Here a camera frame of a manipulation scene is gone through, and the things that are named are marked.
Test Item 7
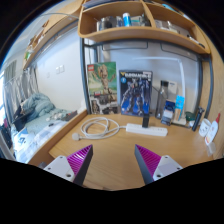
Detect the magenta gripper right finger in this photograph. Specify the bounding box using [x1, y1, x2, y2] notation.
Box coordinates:
[135, 145, 182, 184]

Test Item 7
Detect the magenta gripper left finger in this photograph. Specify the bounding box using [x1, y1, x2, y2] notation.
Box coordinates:
[44, 145, 93, 186]

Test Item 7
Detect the white power strip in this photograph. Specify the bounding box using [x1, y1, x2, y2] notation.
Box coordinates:
[126, 123, 168, 137]

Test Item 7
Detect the bed with blue bedding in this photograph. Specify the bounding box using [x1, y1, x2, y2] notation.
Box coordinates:
[10, 93, 77, 163]

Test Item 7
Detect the blue and white small box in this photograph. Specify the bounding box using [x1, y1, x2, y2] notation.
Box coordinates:
[161, 100, 175, 126]

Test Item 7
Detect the white round jar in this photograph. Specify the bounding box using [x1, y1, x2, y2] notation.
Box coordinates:
[199, 118, 211, 137]

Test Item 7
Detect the light blue slim package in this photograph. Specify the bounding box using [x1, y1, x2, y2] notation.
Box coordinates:
[174, 96, 185, 121]

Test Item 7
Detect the white bottle with red cap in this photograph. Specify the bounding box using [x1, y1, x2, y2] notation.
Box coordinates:
[205, 116, 220, 145]

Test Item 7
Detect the black electric shaver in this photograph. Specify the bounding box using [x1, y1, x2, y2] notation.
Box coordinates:
[192, 106, 205, 131]

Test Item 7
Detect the blue robot model kit box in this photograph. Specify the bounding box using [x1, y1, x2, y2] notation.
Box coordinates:
[119, 70, 153, 117]

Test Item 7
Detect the dark clear water bottle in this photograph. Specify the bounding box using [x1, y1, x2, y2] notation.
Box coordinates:
[155, 80, 169, 119]

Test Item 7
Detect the green Lego Groot box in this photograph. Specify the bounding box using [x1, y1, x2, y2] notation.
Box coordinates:
[87, 62, 118, 115]

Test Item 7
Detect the blue white can on shelf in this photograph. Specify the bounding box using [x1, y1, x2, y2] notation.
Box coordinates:
[123, 13, 131, 27]

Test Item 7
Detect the white coiled power cable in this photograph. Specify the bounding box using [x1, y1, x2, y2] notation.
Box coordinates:
[71, 116, 128, 142]

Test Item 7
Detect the wooden wall shelf unit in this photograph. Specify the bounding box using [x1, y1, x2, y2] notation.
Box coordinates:
[23, 0, 210, 67]

